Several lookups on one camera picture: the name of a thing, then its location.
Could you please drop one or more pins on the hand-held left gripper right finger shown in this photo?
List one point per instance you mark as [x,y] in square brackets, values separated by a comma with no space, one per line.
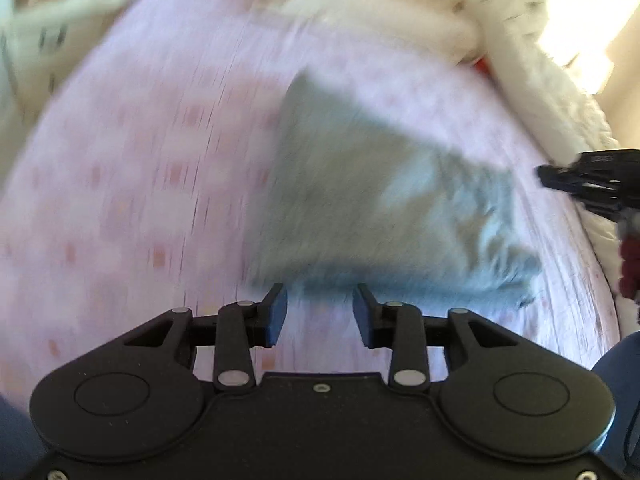
[362,312]

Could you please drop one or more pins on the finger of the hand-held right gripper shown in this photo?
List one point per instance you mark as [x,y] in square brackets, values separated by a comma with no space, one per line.
[555,176]

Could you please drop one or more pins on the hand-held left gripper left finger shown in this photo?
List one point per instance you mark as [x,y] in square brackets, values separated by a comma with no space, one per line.
[277,310]

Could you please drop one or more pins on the grey pants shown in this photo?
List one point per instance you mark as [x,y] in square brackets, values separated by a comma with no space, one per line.
[380,195]

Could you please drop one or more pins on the white duvet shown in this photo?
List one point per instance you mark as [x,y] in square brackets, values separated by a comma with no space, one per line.
[555,110]

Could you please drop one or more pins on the small red item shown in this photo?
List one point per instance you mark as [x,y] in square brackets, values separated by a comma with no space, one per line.
[483,67]

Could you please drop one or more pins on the pink patterned bed sheet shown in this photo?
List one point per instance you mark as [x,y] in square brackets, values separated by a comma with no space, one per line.
[150,170]

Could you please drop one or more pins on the person's blue jeans leg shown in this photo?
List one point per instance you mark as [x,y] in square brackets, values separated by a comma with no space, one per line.
[617,390]

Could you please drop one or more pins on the white pillow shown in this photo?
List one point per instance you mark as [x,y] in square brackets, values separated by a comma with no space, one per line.
[380,15]

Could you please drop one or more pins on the white nightstand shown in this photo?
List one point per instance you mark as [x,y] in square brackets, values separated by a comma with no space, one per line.
[50,15]

